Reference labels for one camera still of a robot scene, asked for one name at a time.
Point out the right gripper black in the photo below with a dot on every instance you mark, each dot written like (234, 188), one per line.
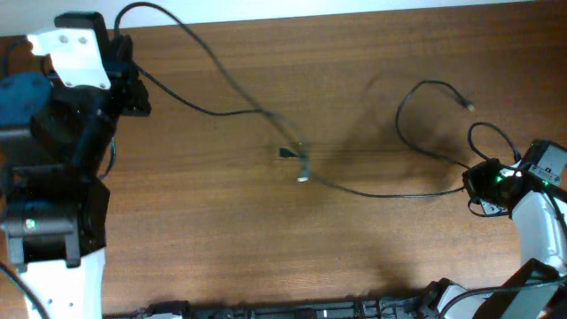
(476, 176)

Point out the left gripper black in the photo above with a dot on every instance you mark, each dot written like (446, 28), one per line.
(126, 76)

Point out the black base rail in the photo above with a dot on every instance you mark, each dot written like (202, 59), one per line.
(428, 303)

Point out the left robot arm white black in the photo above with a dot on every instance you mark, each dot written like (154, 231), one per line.
(53, 139)

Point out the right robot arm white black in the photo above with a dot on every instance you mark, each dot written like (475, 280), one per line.
(529, 194)

